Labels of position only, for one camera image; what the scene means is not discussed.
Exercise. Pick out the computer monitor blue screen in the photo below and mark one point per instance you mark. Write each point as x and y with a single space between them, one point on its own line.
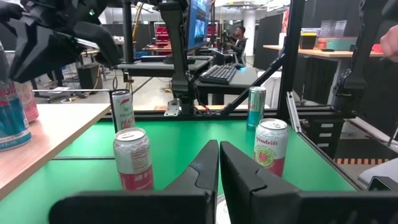
199 25

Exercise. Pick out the black floor box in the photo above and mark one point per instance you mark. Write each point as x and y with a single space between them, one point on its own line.
88 76

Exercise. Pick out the black backlit keyboard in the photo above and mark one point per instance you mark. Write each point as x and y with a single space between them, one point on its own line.
217 74

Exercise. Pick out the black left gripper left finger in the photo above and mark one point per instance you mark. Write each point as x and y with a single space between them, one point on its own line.
186 205

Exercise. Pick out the black drawer cabinet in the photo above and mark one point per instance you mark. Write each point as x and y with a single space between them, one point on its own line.
323 140

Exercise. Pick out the wooden background table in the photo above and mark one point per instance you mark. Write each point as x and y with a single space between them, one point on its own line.
311 52

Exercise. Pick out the blue silver Red Bull can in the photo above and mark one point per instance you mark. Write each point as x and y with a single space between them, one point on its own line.
12 124
256 105

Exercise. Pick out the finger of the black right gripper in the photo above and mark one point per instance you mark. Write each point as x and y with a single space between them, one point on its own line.
37 53
99 43

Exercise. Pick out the white paper sheet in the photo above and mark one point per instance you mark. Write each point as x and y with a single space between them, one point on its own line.
273 90

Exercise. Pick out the teal box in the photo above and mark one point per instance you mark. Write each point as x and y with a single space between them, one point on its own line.
340 43

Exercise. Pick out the wooden shelf black metal frame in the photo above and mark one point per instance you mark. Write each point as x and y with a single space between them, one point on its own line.
56 130

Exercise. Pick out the tall white Celsius can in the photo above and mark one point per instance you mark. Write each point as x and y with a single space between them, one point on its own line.
122 109

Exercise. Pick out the black computer mouse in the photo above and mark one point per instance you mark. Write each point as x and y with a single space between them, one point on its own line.
238 66

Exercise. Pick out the person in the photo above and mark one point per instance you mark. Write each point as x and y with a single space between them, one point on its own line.
237 43

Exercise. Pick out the green table mat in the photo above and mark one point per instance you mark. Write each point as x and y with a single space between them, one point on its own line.
186 133

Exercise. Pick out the person's hand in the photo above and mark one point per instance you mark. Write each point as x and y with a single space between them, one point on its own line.
390 43

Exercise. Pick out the white red Spindrift can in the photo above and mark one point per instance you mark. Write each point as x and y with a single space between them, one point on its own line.
133 161
270 146

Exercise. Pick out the black yellow box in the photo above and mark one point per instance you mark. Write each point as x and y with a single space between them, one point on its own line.
308 40

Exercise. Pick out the black aluminium table frame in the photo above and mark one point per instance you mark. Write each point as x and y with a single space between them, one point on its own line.
317 112

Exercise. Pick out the white orange Spindrift can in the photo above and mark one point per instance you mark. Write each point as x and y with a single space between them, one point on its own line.
31 102

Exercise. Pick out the grey keyboard tray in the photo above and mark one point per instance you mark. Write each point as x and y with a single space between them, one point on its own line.
245 77

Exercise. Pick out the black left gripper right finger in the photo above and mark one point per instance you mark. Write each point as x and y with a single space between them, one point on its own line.
264 202

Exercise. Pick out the silver mounting bracket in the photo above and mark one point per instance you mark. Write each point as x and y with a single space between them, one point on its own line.
172 109

